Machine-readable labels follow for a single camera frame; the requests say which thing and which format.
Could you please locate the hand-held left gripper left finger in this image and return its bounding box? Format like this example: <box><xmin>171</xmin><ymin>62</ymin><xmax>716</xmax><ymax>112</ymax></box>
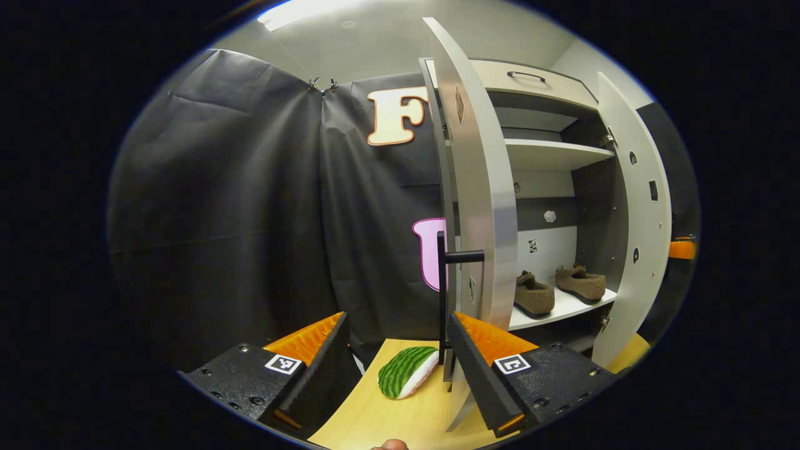
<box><xmin>180</xmin><ymin>311</ymin><xmax>352</xmax><ymax>437</ymax></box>

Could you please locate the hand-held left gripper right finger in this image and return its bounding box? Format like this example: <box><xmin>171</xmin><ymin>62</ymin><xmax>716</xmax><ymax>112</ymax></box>
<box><xmin>446</xmin><ymin>311</ymin><xmax>616</xmax><ymax>439</ymax></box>

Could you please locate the white cabinet door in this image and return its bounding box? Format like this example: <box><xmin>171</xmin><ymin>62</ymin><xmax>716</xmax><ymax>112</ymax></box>
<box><xmin>420</xmin><ymin>17</ymin><xmax>519</xmax><ymax>432</ymax></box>
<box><xmin>591</xmin><ymin>72</ymin><xmax>674</xmax><ymax>369</ymax></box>

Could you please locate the brown fuzzy shoe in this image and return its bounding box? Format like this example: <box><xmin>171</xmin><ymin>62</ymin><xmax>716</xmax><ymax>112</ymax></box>
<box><xmin>514</xmin><ymin>270</ymin><xmax>556</xmax><ymax>319</ymax></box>
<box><xmin>555</xmin><ymin>264</ymin><xmax>607</xmax><ymax>305</ymax></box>

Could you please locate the white shoe cabinet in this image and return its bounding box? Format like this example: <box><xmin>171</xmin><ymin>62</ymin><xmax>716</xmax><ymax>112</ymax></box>
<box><xmin>425</xmin><ymin>57</ymin><xmax>626</xmax><ymax>354</ymax></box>

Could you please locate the white cabinet drawer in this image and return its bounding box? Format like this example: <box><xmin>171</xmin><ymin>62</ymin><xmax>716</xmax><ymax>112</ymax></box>
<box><xmin>425</xmin><ymin>58</ymin><xmax>599</xmax><ymax>112</ymax></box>

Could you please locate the black backdrop cloth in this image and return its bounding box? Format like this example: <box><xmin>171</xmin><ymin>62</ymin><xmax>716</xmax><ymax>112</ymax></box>
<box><xmin>107</xmin><ymin>49</ymin><xmax>451</xmax><ymax>376</ymax></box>
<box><xmin>637</xmin><ymin>103</ymin><xmax>701</xmax><ymax>344</ymax></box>

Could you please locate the green striped watermelon toy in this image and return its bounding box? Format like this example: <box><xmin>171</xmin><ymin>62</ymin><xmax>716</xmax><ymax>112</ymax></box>
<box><xmin>377</xmin><ymin>346</ymin><xmax>440</xmax><ymax>399</ymax></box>

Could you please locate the black door handle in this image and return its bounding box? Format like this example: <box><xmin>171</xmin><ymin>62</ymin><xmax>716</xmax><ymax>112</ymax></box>
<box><xmin>436</xmin><ymin>231</ymin><xmax>485</xmax><ymax>366</ymax></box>

